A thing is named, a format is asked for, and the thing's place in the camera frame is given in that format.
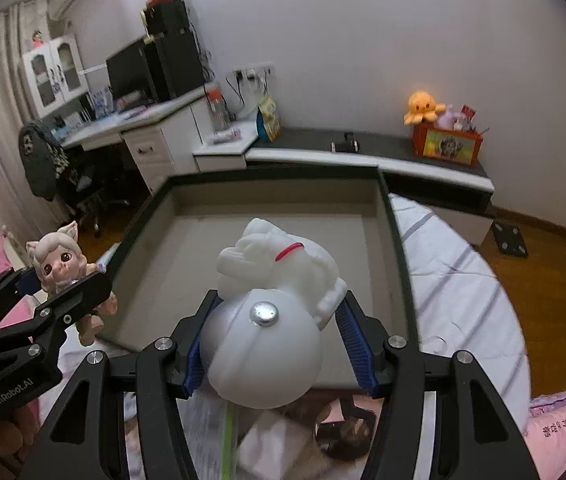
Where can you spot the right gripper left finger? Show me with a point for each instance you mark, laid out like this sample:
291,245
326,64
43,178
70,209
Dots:
83,436

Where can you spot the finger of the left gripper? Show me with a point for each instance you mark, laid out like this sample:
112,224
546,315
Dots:
60,311
14,286

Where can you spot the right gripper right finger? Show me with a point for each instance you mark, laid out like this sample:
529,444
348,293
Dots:
475,435

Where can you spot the cat-eared girl figurine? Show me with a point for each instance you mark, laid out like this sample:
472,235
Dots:
59,263

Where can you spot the pink storage box black rim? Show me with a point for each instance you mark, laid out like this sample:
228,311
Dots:
327,234

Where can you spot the white dragon ball figurine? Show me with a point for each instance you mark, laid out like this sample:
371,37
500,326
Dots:
261,347

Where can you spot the white power adapter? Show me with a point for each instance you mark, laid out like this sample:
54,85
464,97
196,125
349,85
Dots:
276,447

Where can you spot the left hand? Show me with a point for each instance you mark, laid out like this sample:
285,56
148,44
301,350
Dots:
17,434

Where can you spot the pink blanket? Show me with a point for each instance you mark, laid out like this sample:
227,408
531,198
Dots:
13,256

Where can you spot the pink printed pillow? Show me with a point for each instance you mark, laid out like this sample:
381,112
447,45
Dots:
545,434

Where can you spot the black office chair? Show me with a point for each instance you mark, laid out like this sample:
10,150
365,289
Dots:
83,192

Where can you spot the black floor scale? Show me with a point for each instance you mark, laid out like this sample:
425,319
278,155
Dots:
509,239

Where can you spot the white desk with drawers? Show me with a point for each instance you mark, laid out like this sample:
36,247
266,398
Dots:
161,139

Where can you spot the black computer monitor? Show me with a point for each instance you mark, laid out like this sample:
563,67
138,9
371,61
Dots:
127,73

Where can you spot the white nightstand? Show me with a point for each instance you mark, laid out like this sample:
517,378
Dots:
228,155

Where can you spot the red cap bottle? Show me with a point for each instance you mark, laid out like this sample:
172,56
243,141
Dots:
218,112

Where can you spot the black computer tower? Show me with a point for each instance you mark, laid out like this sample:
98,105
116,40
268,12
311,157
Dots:
173,64

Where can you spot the red picture storage box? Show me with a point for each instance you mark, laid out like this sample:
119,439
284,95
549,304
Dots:
457,146

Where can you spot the blue yellow snack bag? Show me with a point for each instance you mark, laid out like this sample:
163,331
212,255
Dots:
267,119

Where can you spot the black speaker box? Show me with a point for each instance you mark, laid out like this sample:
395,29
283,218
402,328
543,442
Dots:
166,18

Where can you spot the purple plush toy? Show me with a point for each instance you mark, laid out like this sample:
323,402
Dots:
448,118

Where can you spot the orange octopus plush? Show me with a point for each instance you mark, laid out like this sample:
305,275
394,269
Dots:
423,107

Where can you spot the white wall cabinet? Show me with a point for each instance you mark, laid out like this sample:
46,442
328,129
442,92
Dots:
54,75

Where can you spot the wall power outlet strip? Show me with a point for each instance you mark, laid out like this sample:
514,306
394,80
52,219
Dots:
261,71

